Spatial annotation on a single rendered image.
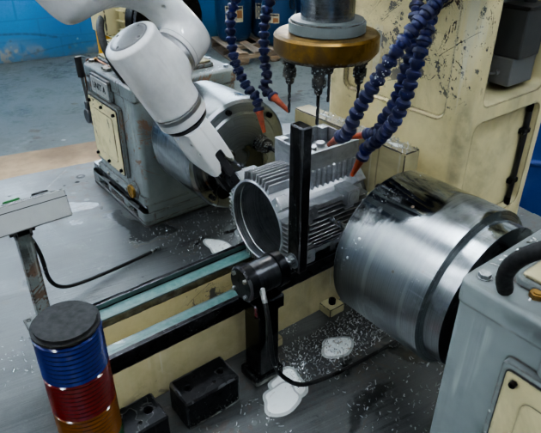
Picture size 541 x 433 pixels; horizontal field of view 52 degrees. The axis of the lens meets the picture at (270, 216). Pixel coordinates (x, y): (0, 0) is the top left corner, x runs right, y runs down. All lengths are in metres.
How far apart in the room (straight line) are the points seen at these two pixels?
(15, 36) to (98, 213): 4.96
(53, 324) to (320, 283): 0.68
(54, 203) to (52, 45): 5.44
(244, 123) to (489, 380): 0.72
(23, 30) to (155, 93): 5.57
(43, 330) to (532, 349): 0.49
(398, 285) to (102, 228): 0.89
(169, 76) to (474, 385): 0.59
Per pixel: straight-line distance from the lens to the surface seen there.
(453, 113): 1.07
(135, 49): 0.82
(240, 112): 1.18
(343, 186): 1.02
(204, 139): 0.90
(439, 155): 1.11
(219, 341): 1.01
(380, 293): 0.80
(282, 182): 0.97
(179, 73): 0.86
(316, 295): 1.12
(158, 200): 1.42
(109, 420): 0.59
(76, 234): 1.46
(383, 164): 1.04
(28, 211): 1.05
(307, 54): 0.91
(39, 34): 6.42
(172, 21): 0.89
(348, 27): 0.93
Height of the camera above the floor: 1.54
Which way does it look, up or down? 31 degrees down
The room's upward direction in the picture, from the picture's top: straight up
